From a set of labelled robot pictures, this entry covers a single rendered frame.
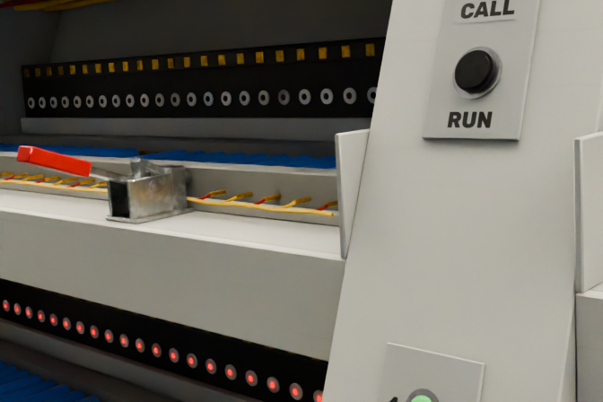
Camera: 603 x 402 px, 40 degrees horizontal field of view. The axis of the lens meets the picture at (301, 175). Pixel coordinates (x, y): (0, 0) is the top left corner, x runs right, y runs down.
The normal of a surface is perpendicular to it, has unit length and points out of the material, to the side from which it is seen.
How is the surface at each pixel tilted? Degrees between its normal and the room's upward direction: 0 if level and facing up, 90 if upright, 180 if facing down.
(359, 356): 90
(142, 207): 90
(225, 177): 111
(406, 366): 90
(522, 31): 90
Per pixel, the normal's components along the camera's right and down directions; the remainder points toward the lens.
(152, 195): 0.75, 0.04
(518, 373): -0.64, -0.22
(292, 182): -0.66, 0.14
